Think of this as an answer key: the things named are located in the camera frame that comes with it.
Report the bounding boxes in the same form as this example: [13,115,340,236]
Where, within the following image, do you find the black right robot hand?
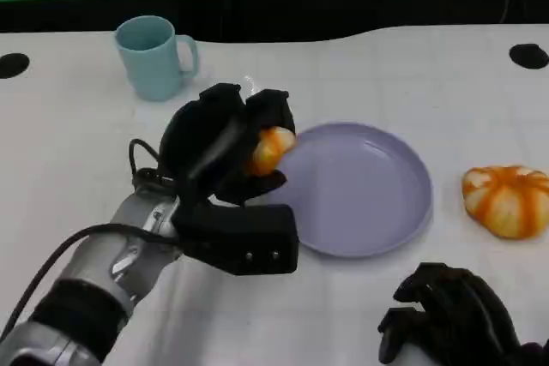
[377,261,549,366]

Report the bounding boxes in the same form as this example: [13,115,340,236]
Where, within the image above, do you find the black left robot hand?
[158,82,299,209]

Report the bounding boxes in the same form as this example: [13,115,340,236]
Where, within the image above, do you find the orange and white toy bread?
[250,125,298,177]
[462,165,549,240]

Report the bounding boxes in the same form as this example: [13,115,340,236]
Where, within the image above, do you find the pale green mug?
[114,15,201,103]

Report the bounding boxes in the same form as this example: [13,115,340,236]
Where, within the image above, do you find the lilac plate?
[266,122,434,259]

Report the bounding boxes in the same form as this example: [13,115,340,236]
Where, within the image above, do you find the black round table grommet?
[0,52,31,80]
[509,43,549,70]

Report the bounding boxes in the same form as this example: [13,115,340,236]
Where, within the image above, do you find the short looped black wrist cable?
[128,138,173,188]

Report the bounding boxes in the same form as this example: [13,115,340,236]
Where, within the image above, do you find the long black arm cable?
[0,223,184,344]

